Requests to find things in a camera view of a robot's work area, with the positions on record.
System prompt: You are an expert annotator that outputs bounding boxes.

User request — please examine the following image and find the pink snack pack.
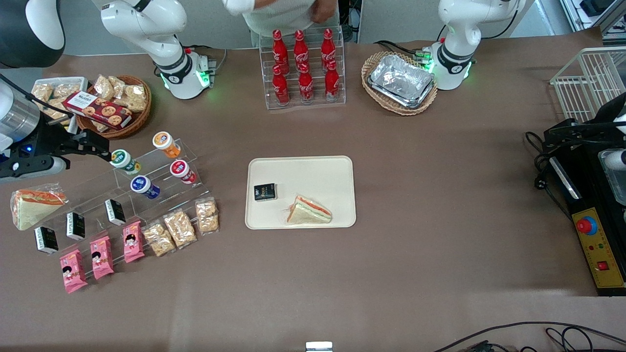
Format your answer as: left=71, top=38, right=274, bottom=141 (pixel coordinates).
left=89, top=235, right=115, bottom=281
left=59, top=249, right=89, bottom=294
left=122, top=220, right=146, bottom=264

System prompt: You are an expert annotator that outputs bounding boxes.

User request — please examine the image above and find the green gum bottle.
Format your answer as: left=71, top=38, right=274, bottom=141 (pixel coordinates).
left=110, top=149, right=143, bottom=176

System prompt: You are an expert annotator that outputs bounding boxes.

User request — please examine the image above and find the black arm base cable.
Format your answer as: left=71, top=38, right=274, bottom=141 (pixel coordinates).
left=374, top=40, right=433, bottom=72

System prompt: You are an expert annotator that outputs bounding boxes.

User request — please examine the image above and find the blue gum bottle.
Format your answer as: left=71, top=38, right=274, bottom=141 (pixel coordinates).
left=130, top=175, right=161, bottom=200

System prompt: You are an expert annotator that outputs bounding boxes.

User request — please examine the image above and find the white plastic bin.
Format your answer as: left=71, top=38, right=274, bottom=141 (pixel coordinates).
left=31, top=76, right=89, bottom=135

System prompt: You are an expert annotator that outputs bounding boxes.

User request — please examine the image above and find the clear metal machine tray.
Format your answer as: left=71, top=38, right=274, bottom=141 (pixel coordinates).
left=599, top=148, right=626, bottom=206

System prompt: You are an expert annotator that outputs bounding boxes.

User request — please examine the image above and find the long black cable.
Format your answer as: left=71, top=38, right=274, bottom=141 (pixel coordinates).
left=433, top=321, right=626, bottom=352

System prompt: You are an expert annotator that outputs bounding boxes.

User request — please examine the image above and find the light shallow wicker basket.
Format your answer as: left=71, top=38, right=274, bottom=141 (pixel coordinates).
left=361, top=51, right=439, bottom=117

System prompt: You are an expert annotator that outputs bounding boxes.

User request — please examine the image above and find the aluminium foil tray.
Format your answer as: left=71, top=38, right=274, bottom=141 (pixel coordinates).
left=368, top=54, right=436, bottom=104
left=370, top=84, right=436, bottom=110

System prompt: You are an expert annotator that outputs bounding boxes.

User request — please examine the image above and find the silver machine lever bar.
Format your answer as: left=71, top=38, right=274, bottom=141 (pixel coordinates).
left=549, top=156, right=583, bottom=200

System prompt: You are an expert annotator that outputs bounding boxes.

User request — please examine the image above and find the black power cable with plug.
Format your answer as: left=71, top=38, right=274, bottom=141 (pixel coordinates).
left=525, top=131, right=574, bottom=219

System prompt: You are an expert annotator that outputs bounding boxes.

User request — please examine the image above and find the aluminium frame rack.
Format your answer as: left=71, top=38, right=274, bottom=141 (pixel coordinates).
left=559, top=0, right=626, bottom=41

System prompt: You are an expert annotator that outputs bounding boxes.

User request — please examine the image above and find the red emergency stop button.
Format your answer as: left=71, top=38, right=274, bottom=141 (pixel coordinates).
left=576, top=215, right=599, bottom=237

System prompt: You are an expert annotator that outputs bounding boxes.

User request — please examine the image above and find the looped black cable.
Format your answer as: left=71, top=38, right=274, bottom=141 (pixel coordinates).
left=544, top=326, right=595, bottom=352

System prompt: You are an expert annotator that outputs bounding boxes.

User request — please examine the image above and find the clear acrylic bottle rack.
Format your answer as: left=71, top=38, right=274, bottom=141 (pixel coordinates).
left=258, top=25, right=347, bottom=111

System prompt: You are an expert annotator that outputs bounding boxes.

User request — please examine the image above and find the brown round wicker basket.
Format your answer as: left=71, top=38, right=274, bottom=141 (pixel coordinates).
left=76, top=74, right=153, bottom=140

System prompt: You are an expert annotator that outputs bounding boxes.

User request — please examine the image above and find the white wire basket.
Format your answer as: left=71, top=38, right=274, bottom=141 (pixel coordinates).
left=550, top=46, right=626, bottom=124

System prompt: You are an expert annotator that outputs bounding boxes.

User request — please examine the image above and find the red cola bottle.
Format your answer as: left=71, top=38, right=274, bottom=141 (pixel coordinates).
left=272, top=29, right=289, bottom=74
left=298, top=63, right=315, bottom=104
left=325, top=60, right=341, bottom=102
left=321, top=28, right=337, bottom=69
left=272, top=65, right=291, bottom=106
left=293, top=30, right=310, bottom=71

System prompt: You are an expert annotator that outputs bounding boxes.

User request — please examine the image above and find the black device on rack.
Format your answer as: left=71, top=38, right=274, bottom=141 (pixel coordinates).
left=580, top=0, right=613, bottom=17

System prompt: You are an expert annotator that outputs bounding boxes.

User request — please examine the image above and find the red gum bottle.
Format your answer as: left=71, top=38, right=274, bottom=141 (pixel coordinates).
left=169, top=159, right=198, bottom=185

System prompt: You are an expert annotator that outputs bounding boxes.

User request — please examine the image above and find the cream plastic serving tray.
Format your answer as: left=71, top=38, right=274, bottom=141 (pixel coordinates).
left=245, top=155, right=357, bottom=230

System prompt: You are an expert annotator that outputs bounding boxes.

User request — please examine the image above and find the red cookie box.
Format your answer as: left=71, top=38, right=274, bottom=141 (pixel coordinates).
left=62, top=90, right=134, bottom=130

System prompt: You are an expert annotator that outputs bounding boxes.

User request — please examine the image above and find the black sealing machine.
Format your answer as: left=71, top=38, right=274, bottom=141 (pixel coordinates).
left=547, top=145, right=626, bottom=297

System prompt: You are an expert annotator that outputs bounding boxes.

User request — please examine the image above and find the grey arm base cable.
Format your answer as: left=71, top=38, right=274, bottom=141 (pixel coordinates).
left=183, top=45, right=228, bottom=88

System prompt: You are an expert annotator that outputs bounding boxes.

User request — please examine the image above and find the orange gum bottle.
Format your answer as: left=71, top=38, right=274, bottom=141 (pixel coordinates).
left=152, top=131, right=182, bottom=159

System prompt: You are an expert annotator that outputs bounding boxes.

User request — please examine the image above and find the dark background equipment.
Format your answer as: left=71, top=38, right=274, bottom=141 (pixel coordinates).
left=337, top=0, right=363, bottom=44

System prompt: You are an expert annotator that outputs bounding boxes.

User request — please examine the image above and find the clear acrylic tiered stand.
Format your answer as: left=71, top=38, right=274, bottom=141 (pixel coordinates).
left=51, top=138, right=212, bottom=257

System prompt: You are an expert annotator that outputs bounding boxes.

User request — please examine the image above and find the small black gum box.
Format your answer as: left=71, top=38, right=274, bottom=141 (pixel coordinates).
left=253, top=183, right=278, bottom=202
left=66, top=211, right=87, bottom=242
left=33, top=226, right=60, bottom=256
left=104, top=198, right=127, bottom=227

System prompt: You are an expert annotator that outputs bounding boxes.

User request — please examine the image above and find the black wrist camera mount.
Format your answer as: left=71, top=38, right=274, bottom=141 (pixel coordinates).
left=14, top=117, right=75, bottom=160

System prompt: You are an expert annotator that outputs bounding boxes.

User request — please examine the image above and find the wrapped triangle sandwich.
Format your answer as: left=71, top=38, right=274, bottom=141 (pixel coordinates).
left=282, top=195, right=334, bottom=226
left=10, top=183, right=68, bottom=232

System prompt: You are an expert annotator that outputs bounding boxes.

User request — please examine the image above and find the bare person hand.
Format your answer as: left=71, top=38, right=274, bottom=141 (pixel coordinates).
left=311, top=0, right=338, bottom=24

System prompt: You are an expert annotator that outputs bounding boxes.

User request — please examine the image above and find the person in white shirt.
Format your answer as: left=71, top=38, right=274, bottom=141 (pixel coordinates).
left=223, top=0, right=323, bottom=38

